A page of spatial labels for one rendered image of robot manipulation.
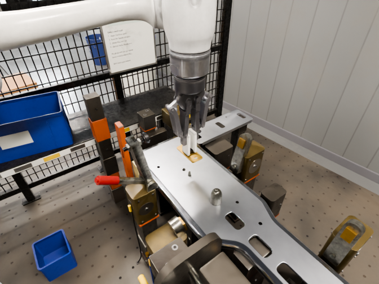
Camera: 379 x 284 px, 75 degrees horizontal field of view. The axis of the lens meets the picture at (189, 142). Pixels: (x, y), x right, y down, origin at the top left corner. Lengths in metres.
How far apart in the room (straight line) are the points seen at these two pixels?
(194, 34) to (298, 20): 1.94
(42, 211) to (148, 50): 0.81
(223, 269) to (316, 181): 0.96
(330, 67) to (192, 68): 1.91
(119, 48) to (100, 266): 0.82
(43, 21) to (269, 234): 0.68
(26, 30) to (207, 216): 0.57
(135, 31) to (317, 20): 1.59
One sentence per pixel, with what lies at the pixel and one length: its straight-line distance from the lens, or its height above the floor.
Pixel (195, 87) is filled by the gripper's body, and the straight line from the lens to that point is 0.57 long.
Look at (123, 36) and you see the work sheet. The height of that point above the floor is 1.28.
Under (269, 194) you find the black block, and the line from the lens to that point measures 0.79.
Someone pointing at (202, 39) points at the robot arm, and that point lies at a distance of 0.53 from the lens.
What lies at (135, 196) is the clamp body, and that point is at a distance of 0.68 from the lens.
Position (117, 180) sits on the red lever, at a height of 1.12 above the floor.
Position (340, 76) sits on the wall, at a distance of 2.36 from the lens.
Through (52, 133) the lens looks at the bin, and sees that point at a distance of 0.92.
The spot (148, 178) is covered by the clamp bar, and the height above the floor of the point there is 1.09.
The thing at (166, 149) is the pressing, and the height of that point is 1.00.
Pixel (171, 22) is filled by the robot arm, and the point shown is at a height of 1.45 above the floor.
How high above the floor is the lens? 1.57
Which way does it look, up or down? 38 degrees down
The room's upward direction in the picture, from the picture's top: straight up
